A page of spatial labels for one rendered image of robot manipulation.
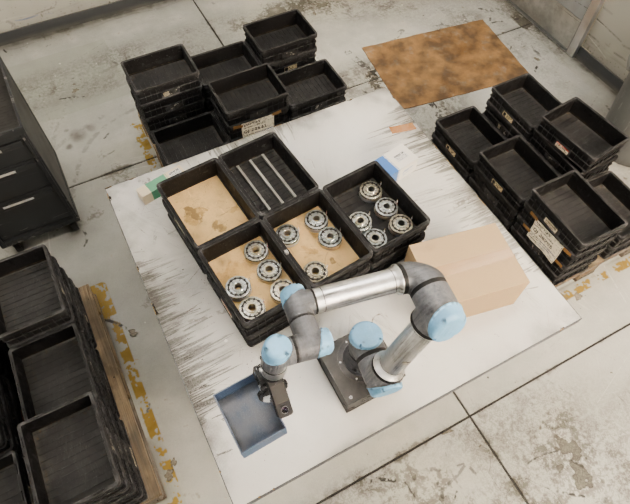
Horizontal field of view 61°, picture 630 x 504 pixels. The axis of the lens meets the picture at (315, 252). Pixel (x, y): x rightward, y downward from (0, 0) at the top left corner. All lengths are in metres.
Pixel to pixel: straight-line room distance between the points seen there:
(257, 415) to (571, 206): 2.09
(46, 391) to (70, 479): 0.46
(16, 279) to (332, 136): 1.71
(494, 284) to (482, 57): 2.74
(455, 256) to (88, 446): 1.68
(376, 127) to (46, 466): 2.18
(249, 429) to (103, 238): 2.06
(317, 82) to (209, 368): 2.11
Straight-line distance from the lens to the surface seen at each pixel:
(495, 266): 2.29
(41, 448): 2.55
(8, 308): 2.87
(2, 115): 3.10
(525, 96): 3.84
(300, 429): 2.12
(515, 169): 3.37
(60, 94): 4.49
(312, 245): 2.29
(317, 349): 1.43
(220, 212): 2.41
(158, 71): 3.67
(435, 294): 1.55
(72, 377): 2.73
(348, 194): 2.46
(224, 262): 2.27
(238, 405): 1.77
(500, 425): 3.01
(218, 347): 2.25
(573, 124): 3.58
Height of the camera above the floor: 2.76
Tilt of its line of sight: 58 degrees down
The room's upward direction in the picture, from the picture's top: 2 degrees clockwise
